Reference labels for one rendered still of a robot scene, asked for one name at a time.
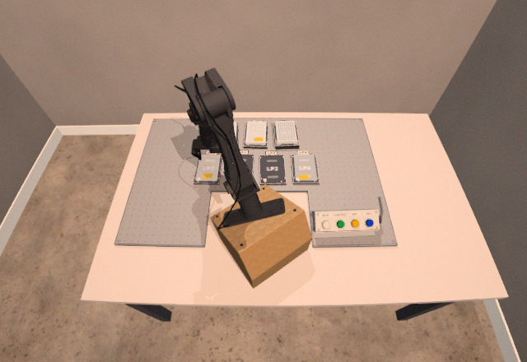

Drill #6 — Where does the beige button panel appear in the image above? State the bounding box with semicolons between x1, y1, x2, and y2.
311;197;383;239

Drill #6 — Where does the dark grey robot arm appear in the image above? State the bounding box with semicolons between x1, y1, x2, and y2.
181;68;285;228

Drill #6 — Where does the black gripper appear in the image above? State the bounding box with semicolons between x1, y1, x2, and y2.
191;134;221;160

